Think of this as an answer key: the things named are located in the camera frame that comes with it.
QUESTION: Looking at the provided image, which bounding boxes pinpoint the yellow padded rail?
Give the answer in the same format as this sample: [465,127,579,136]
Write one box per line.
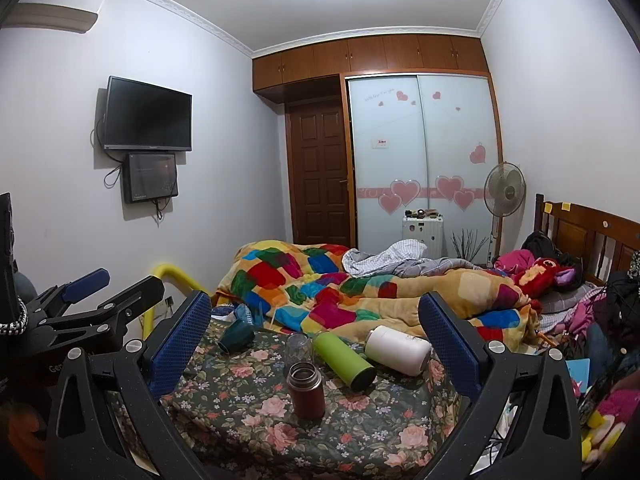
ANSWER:
[140,263,212,339]

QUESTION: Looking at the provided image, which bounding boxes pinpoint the white air conditioner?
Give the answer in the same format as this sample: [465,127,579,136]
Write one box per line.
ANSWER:
[4,0,106,34]

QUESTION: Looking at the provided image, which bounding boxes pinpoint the white standing fan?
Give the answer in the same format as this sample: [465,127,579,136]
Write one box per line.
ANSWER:
[483,162,526,261]

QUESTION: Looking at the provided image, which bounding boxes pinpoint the small black wall monitor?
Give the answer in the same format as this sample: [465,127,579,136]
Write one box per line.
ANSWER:
[122,152,179,204]

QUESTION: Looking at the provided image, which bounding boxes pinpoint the dark teal faceted cup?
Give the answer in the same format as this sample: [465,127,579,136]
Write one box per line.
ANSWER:
[218,320,255,354]

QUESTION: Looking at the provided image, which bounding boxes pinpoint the wooden bed headboard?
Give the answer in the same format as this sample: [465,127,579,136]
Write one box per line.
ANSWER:
[534,193,639,285]

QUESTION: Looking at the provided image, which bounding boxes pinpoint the grey white crumpled sheet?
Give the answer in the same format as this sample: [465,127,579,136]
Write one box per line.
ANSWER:
[342,240,480,278]

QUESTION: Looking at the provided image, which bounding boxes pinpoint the colourful patchwork blanket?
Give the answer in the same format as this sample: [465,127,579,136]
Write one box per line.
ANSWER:
[217,240,540,351]

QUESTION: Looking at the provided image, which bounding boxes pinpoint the white thermos cup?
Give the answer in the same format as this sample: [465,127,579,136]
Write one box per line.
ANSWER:
[364,326,432,377]

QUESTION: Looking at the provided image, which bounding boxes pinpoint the brown wooden door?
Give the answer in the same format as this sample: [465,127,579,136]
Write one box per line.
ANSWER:
[286,99,352,246]

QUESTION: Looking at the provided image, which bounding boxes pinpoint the red steel thermos cup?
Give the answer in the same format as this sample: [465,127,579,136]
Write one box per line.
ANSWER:
[286,362,326,420]

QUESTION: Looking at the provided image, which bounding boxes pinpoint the wardrobe with pink hearts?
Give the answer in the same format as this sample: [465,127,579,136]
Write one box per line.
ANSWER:
[347,74,499,266]

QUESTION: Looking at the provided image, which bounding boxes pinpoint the red plush toy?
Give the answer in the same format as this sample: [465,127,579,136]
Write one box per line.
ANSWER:
[513,258,582,299]

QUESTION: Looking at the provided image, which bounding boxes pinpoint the green thermos cup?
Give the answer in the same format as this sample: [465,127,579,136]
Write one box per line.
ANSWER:
[312,332,376,392]

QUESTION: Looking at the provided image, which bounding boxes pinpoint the black wall television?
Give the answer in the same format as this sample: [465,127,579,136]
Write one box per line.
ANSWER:
[101,76,193,152]

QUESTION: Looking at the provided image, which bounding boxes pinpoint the white small cabinet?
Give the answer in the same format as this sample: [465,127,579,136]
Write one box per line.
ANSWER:
[402,214,445,259]

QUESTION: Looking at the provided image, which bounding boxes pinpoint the yellow plush toy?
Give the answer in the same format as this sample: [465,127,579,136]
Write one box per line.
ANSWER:
[582,390,639,465]

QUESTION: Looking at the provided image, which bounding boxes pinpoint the floral green tablecloth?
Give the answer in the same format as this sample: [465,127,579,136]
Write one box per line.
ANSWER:
[162,321,461,479]

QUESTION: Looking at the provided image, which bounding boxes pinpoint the clear glass cup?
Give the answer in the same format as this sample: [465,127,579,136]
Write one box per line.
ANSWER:
[283,333,314,372]

